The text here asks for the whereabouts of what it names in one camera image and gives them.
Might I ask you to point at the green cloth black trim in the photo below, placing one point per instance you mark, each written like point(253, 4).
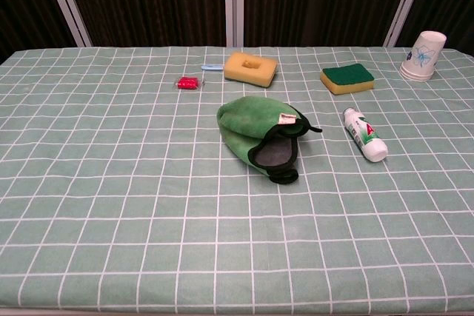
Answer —
point(244, 120)

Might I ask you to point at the yellow sponge with hole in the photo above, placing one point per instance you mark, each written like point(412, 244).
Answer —
point(237, 72)

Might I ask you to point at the small red wrapped packet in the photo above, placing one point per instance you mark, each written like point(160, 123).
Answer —
point(187, 83)

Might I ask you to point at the small light blue pen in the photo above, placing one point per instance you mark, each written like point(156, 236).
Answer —
point(212, 67)

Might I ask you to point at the white bottle, green red label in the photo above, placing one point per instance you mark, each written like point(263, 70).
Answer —
point(364, 136)

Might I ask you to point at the green and yellow scouring sponge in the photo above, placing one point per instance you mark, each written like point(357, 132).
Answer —
point(348, 73)

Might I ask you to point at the green checkered tablecloth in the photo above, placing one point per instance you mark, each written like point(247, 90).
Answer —
point(111, 220)

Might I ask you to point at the white paper cups, blue flower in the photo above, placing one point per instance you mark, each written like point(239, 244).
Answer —
point(424, 55)

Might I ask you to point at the white partition frame post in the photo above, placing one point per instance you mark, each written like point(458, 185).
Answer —
point(405, 5)
point(68, 5)
point(234, 1)

